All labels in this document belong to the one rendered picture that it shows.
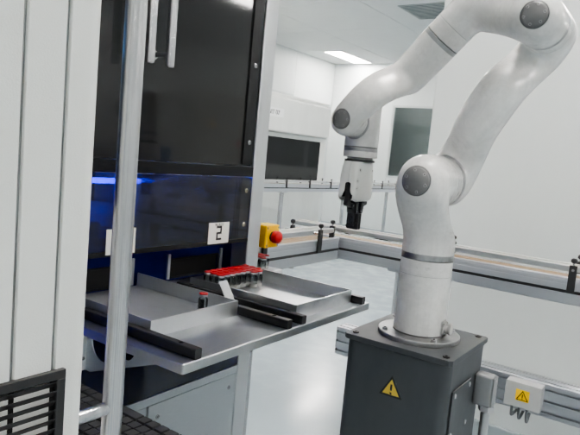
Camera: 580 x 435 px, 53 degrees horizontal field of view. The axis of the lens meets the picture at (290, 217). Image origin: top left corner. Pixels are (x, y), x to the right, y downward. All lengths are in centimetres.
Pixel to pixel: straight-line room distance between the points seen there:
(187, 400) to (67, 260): 112
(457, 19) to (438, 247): 50
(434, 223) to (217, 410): 91
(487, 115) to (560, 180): 149
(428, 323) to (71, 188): 94
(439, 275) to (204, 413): 83
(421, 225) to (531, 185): 151
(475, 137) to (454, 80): 162
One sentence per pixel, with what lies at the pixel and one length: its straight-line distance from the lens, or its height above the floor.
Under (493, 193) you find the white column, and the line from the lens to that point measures 285.
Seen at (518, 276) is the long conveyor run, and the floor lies 91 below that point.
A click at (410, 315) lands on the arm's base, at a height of 92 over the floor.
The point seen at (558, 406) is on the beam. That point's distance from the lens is 230.
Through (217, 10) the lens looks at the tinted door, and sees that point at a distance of 165.
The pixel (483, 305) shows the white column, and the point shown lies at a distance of 291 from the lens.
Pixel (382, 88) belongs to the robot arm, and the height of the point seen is 142.
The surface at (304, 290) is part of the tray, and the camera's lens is 166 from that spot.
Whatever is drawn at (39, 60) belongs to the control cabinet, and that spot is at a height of 132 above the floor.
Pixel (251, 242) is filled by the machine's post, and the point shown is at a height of 98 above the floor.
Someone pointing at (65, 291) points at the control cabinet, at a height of 109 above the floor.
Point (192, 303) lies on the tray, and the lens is 144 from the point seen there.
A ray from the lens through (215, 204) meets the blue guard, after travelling 164.
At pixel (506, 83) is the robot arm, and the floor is 144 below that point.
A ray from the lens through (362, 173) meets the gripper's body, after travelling 145.
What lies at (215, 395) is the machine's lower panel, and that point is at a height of 53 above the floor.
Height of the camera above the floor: 126
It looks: 6 degrees down
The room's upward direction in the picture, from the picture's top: 5 degrees clockwise
